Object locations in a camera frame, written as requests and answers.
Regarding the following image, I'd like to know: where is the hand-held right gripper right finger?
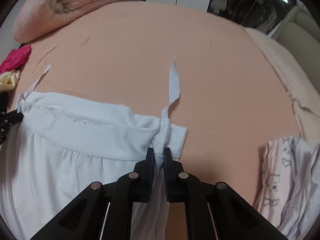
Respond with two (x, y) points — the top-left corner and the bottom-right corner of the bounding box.
(163, 147), (288, 240)

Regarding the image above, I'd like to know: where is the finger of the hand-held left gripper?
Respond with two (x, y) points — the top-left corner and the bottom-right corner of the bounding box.
(0, 120), (19, 144)
(0, 111), (24, 122)

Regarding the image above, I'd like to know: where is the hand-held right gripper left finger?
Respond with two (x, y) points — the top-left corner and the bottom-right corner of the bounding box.
(30, 147), (155, 240)

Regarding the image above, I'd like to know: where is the light blue tie-waist garment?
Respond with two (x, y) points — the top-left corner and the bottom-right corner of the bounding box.
(0, 56), (188, 240)

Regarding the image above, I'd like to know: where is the pale yellow garment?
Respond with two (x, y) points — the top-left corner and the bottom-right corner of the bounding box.
(0, 69), (20, 92)

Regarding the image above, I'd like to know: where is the magenta garment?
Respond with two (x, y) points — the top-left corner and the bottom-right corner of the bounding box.
(0, 45), (32, 73)

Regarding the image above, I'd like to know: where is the rolled pink quilt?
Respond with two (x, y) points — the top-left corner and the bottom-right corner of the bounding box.
(13, 0), (118, 43)

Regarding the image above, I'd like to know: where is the bed with pink sheet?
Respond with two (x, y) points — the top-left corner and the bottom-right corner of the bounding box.
(0, 0), (320, 240)

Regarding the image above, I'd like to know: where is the pale blue folded garment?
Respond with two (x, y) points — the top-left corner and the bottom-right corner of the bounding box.
(277, 135), (320, 238)

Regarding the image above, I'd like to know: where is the cream blanket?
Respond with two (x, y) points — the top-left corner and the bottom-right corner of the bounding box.
(242, 27), (320, 140)

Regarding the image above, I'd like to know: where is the glass-door wardrobe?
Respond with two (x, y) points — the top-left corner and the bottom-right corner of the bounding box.
(207, 0), (298, 34)

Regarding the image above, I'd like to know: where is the grey-green padded headboard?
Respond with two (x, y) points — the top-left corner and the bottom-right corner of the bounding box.
(271, 5), (320, 70)

